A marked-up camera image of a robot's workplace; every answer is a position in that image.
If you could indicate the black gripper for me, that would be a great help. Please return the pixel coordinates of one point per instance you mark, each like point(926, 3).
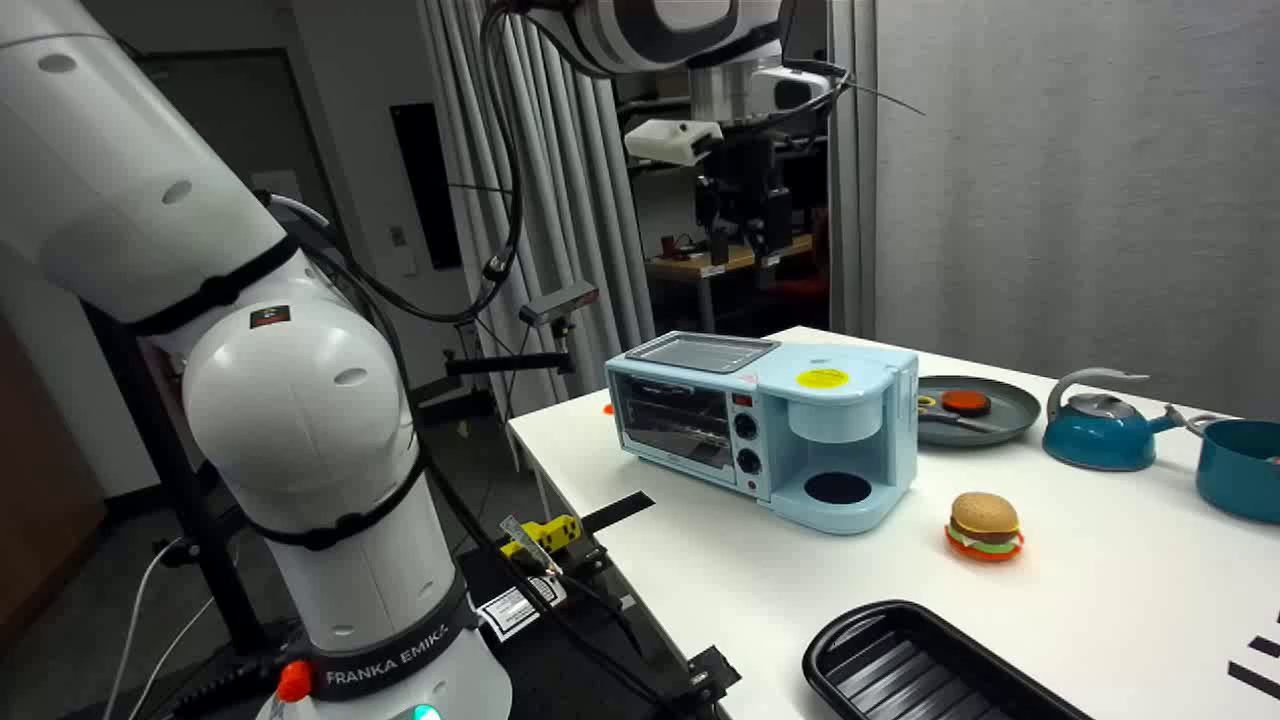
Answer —
point(751, 172)

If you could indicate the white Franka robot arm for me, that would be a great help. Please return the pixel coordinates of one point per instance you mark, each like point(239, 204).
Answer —
point(294, 402)

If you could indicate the light blue breakfast machine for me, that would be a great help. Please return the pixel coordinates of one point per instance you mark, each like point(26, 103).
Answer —
point(695, 402)

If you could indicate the white pleated curtain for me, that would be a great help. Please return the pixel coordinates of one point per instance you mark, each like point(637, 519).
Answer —
point(560, 161)

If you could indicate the red toy disc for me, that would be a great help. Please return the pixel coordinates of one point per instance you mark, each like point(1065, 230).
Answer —
point(964, 402)

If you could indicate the dark grey round plate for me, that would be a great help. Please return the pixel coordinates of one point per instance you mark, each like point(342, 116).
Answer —
point(1014, 407)

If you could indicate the yellow table clamp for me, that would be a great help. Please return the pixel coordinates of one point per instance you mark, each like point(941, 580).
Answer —
point(543, 538)

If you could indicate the toy hamburger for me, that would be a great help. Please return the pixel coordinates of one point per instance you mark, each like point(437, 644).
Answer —
point(987, 521)

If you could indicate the black ribbed tray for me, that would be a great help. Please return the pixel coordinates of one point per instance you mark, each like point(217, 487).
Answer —
point(906, 666)

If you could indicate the teal toy pot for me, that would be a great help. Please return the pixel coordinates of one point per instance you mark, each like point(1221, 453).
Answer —
point(1241, 464)

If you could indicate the white bottle orange cap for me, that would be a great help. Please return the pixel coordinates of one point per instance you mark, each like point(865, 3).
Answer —
point(294, 690)

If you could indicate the black tape strip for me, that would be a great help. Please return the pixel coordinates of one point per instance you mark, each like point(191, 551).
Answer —
point(1264, 644)

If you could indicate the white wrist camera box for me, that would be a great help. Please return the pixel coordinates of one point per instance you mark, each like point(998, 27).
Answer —
point(675, 142)

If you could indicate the grey camera on stand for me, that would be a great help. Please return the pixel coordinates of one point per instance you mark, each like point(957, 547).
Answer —
point(560, 307)

